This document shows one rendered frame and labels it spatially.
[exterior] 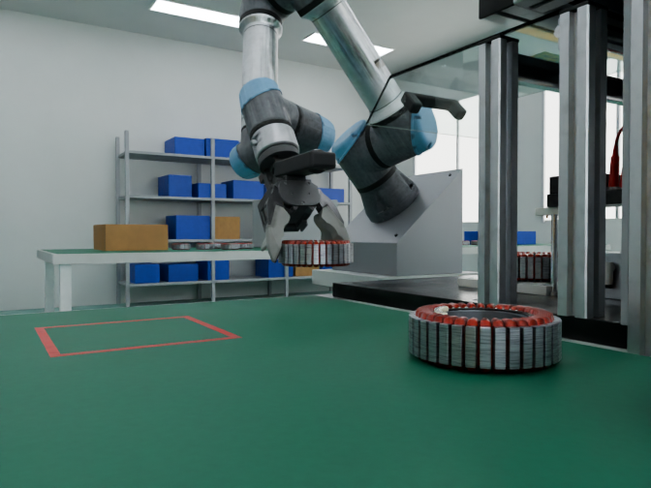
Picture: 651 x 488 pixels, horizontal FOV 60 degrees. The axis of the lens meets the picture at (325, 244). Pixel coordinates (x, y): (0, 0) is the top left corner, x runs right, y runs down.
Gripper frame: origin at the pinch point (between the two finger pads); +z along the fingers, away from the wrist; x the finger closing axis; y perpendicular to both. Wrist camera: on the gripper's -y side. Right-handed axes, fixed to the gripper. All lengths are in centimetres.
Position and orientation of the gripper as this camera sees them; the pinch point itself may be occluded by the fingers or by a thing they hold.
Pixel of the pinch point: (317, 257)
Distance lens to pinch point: 83.8
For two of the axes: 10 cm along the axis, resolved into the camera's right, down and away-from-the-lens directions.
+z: 2.8, 8.6, -4.2
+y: -4.4, 5.1, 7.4
